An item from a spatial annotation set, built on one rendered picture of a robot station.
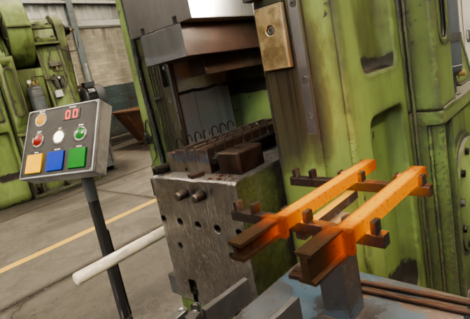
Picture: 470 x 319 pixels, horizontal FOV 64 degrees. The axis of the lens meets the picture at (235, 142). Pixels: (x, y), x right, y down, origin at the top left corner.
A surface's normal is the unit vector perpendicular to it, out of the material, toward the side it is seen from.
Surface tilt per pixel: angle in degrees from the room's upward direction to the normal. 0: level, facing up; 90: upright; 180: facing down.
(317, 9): 90
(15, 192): 90
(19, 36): 104
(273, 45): 90
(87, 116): 60
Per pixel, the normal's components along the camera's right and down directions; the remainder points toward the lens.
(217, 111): 0.74, -0.02
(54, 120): -0.33, -0.29
